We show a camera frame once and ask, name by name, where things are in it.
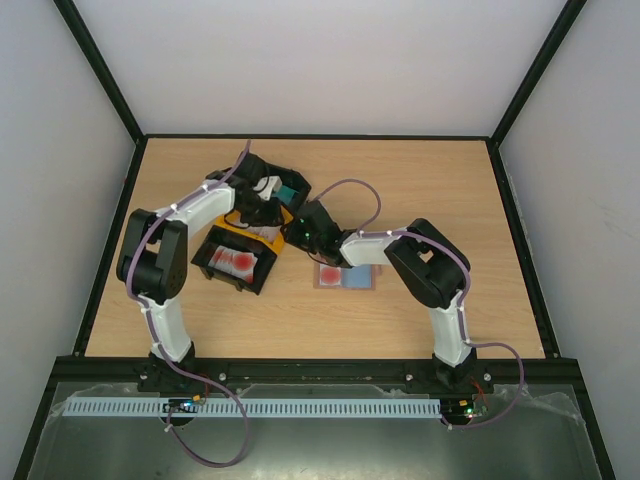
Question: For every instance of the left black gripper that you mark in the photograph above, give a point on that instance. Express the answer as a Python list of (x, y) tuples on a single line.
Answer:
[(272, 217)]

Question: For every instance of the black bin with teal cards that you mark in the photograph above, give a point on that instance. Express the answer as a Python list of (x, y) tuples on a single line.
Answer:
[(292, 185)]

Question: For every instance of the red circle card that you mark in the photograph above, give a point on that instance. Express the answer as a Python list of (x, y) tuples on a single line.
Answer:
[(330, 276)]

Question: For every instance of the black bin with red cards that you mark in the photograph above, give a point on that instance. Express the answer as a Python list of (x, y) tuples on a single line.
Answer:
[(220, 237)]

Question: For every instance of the yellow plastic bin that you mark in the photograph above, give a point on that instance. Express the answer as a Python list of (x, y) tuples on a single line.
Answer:
[(232, 222)]

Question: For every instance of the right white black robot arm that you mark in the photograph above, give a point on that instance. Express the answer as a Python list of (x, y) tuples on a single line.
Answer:
[(434, 271)]

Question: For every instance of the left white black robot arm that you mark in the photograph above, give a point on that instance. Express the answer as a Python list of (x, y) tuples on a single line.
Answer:
[(156, 255)]

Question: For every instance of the white floral card stack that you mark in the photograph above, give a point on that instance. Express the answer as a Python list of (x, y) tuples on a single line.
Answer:
[(267, 233)]

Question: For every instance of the teal card stack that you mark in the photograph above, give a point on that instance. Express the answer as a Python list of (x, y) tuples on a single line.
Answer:
[(286, 194)]

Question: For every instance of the white red circle cards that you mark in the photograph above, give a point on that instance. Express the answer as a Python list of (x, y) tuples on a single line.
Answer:
[(233, 262)]

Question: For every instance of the light blue slotted cable duct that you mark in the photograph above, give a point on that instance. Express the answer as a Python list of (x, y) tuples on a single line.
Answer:
[(131, 407)]

